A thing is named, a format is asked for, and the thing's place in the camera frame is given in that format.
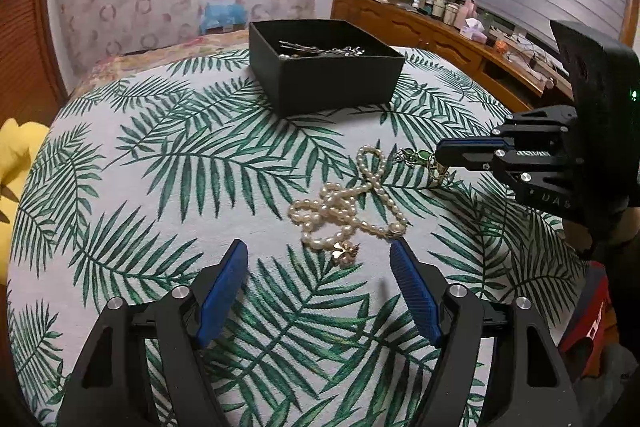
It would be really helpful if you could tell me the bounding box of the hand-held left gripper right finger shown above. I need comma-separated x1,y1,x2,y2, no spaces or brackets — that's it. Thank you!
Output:
390,237,583,427

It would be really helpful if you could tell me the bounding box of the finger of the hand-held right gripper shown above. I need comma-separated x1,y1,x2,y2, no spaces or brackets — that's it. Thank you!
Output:
435,106,578,152
435,144,576,188

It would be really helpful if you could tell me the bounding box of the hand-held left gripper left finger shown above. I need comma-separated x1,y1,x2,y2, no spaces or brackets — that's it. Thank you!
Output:
57,239,249,427

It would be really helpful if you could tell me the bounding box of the gold flower pendant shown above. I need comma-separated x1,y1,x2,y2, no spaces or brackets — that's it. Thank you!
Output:
327,241,362,268

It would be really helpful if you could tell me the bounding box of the green gem jewelry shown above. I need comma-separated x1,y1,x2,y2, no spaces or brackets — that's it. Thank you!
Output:
394,148,453,186

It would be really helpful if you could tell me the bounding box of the white pearl necklace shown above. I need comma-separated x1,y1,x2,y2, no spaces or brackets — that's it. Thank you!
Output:
289,146,408,254

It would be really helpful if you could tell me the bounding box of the black box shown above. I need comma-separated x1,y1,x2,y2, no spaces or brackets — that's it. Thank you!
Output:
248,19,405,118

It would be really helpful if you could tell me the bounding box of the silver hairpin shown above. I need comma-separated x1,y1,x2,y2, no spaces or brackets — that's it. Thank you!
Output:
279,40,331,59

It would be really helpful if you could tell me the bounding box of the person's right hand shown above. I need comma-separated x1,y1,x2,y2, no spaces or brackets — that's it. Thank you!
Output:
564,214,597,260

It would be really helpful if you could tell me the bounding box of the leaf print tablecloth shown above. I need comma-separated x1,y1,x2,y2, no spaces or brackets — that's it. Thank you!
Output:
5,47,591,427

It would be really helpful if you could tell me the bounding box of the pink tissue box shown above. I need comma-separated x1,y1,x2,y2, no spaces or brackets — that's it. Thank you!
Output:
459,18,487,44

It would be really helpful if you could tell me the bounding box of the row of cosmetic bottles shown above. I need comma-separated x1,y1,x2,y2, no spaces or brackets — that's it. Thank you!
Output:
414,0,476,28

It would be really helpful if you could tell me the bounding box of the red printed clothing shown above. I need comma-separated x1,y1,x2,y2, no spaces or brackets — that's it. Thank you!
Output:
557,259,621,380

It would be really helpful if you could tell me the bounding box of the wooden sideboard cabinet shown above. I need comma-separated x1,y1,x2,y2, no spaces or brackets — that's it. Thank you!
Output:
331,0,576,112

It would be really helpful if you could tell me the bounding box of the floral bed blanket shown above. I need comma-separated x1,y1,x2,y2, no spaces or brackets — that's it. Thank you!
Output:
70,29,251,98

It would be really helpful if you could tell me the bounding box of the yellow plush toy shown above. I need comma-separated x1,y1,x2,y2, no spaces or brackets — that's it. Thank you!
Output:
0,118,50,285

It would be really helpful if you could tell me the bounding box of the blue bag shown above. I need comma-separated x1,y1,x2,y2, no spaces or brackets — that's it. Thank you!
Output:
200,1,249,30

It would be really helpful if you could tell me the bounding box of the wooden louvered wardrobe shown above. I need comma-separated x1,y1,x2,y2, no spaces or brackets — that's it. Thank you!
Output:
0,0,68,128

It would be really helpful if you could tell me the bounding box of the tangle of cables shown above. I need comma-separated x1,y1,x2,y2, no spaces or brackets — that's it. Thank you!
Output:
500,32,566,82

